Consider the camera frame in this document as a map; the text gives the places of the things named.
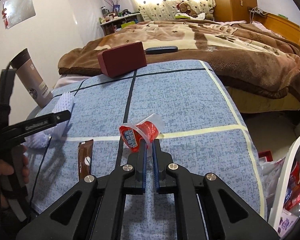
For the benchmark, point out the small red box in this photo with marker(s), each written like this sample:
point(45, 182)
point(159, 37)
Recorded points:
point(265, 155)

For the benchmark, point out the black glasses case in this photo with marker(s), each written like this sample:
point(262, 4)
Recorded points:
point(161, 50)

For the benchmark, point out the clear jelly cup red lid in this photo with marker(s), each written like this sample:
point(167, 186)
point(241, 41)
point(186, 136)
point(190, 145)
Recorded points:
point(147, 130)

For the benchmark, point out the brown printed blanket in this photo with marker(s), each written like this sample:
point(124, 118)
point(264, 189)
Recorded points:
point(215, 55)

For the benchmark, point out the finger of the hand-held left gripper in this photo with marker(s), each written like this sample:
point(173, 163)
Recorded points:
point(60, 118)

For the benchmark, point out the red wall ornament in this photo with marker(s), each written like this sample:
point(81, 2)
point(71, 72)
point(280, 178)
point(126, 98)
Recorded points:
point(5, 17)

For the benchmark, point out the silver wall poster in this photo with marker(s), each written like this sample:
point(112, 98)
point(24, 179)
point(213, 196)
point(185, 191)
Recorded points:
point(20, 10)

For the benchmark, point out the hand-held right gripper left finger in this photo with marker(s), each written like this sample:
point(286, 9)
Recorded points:
point(143, 162)

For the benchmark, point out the wooden headboard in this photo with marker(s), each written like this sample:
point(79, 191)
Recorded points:
point(285, 26)

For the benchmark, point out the person's left hand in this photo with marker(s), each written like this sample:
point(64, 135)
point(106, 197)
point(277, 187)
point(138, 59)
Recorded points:
point(25, 165)

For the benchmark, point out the grey thermos bottle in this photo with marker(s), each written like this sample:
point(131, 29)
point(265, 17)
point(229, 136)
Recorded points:
point(30, 80)

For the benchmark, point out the white plastic bag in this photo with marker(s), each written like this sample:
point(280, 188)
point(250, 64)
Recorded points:
point(272, 175)

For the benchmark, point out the white foam fruit net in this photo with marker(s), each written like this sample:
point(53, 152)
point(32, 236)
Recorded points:
point(62, 102)

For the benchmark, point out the beige bed mattress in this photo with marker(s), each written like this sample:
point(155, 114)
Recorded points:
point(265, 102)

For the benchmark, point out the blue patterned cloth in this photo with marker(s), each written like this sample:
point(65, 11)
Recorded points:
point(185, 97)

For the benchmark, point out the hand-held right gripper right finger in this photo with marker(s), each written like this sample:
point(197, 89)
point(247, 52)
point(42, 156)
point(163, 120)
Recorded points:
point(156, 165)

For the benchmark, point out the green box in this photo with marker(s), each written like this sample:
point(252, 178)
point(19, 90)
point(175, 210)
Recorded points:
point(182, 16)

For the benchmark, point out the dark red box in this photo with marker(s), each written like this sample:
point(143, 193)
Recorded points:
point(122, 58)

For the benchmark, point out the brown teddy bear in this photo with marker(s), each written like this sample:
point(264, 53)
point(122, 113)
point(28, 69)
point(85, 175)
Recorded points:
point(187, 8)

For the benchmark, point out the white trash bin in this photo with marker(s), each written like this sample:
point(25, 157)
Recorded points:
point(282, 170)

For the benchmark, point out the brown sachet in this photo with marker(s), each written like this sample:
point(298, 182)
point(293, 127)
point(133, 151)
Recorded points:
point(86, 155)

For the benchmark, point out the cluttered white shelf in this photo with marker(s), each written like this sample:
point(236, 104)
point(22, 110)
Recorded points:
point(117, 22)

